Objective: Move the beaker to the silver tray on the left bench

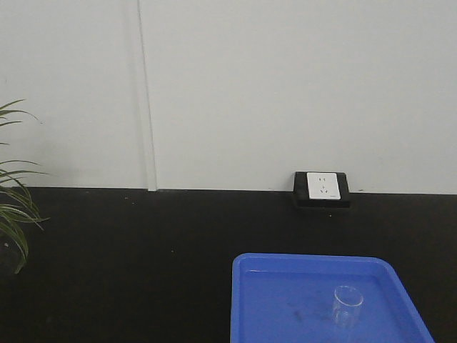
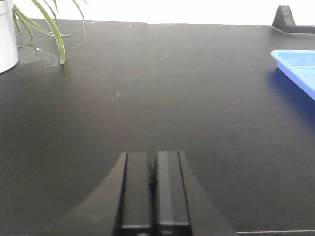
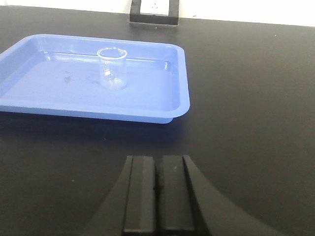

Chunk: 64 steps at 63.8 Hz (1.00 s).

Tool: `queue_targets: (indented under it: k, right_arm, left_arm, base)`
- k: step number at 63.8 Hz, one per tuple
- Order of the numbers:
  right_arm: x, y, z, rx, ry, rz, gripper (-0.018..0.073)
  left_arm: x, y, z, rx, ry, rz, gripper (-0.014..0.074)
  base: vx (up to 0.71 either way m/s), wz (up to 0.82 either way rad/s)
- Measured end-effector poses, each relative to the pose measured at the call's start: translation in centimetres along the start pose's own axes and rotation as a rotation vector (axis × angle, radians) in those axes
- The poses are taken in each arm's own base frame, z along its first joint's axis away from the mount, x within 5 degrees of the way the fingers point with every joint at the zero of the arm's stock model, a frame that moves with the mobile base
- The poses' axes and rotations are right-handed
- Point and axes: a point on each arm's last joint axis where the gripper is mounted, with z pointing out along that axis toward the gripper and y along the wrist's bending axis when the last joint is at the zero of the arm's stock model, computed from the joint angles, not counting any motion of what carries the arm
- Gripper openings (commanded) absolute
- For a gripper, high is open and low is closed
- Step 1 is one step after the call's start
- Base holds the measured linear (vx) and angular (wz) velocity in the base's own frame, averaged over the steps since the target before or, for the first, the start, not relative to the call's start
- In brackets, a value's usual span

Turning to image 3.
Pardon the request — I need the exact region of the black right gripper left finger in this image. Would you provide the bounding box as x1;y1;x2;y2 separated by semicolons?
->
85;156;156;236

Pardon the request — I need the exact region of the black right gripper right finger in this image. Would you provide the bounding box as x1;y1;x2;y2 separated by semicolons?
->
161;155;283;236

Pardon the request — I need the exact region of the clear glass beaker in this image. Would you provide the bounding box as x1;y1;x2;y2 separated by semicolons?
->
97;47;127;90

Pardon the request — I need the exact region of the blue plastic tray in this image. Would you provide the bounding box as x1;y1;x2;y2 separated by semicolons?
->
0;34;190;124

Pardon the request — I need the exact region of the black white wall socket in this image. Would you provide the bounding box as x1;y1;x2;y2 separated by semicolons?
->
129;0;179;26

